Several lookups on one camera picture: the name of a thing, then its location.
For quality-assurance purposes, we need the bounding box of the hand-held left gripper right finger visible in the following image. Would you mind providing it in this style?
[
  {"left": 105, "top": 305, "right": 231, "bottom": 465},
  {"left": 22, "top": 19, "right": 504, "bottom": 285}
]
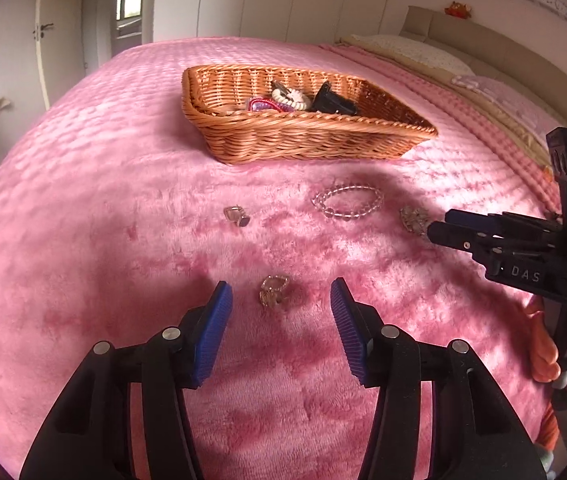
[{"left": 329, "top": 277, "right": 547, "bottom": 480}]

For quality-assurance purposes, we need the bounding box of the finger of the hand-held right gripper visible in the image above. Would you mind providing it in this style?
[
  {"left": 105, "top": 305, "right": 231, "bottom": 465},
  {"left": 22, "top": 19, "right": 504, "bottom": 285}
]
[
  {"left": 427, "top": 222, "right": 560, "bottom": 264},
  {"left": 445, "top": 209, "right": 563, "bottom": 237}
]

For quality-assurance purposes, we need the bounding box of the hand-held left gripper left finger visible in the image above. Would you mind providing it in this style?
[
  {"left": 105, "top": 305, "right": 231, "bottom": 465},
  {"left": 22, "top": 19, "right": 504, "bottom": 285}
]
[{"left": 20, "top": 280, "right": 234, "bottom": 480}]

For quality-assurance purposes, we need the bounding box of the gold ornate ring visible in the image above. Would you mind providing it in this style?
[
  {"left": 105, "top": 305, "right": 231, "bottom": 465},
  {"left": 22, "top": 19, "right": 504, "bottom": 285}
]
[{"left": 257, "top": 274, "right": 292, "bottom": 311}]

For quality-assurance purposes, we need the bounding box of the pink crystal bead bracelet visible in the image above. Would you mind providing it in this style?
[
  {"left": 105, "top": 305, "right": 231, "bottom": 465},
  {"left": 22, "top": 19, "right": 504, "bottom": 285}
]
[{"left": 312, "top": 185, "right": 384, "bottom": 223}]

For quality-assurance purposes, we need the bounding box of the black hair claw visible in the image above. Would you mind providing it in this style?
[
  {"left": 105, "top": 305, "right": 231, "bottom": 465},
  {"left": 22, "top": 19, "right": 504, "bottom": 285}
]
[{"left": 308, "top": 81, "right": 359, "bottom": 116}]

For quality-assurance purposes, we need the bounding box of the brown wicker basket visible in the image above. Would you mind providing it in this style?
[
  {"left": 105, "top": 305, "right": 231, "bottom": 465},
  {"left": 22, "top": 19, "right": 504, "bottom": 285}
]
[{"left": 181, "top": 64, "right": 439, "bottom": 166}]

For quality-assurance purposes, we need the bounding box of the cream shell bracelet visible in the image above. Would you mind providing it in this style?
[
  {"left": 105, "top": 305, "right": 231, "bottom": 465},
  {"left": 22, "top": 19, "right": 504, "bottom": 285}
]
[{"left": 272, "top": 87, "right": 313, "bottom": 112}]

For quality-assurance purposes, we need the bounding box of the purple spiral hair tie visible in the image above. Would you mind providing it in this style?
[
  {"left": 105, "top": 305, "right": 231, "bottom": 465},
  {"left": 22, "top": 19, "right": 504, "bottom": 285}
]
[{"left": 250, "top": 99, "right": 294, "bottom": 113}]

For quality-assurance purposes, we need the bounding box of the person's right hand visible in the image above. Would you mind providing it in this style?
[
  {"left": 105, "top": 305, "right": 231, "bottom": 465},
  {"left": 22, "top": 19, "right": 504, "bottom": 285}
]
[{"left": 523, "top": 297, "right": 567, "bottom": 384}]

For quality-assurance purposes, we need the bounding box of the pink frilled pillow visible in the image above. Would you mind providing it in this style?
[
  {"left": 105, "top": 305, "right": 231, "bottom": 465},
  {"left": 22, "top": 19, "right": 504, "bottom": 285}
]
[{"left": 452, "top": 73, "right": 567, "bottom": 142}]

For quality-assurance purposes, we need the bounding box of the beige quilt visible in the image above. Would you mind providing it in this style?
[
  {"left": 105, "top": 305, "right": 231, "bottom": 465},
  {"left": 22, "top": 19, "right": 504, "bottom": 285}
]
[{"left": 332, "top": 35, "right": 564, "bottom": 171}]

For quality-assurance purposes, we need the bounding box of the white dotted pillow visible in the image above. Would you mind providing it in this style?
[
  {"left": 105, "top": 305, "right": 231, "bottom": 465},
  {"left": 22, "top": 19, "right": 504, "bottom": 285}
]
[{"left": 347, "top": 33, "right": 473, "bottom": 75}]

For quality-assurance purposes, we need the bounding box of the beige padded headboard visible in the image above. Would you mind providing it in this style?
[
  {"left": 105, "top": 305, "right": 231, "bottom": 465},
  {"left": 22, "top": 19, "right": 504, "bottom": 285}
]
[{"left": 397, "top": 5, "right": 567, "bottom": 128}]

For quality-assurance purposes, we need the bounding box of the orange garment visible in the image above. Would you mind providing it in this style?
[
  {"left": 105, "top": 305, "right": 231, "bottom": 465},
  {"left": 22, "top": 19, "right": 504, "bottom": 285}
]
[{"left": 537, "top": 404, "right": 560, "bottom": 450}]

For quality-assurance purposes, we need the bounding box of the white built-in wardrobe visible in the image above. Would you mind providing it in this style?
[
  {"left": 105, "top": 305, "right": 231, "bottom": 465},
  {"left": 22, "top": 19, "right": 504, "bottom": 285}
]
[{"left": 152, "top": 0, "right": 414, "bottom": 47}]

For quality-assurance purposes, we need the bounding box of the white room door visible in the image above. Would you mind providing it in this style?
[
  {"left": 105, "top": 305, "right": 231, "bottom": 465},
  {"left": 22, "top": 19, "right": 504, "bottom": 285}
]
[{"left": 32, "top": 0, "right": 90, "bottom": 108}]

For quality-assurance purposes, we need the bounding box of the hallway window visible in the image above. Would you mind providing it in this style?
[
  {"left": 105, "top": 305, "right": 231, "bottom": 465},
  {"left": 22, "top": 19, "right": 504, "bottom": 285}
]
[{"left": 115, "top": 0, "right": 144, "bottom": 37}]

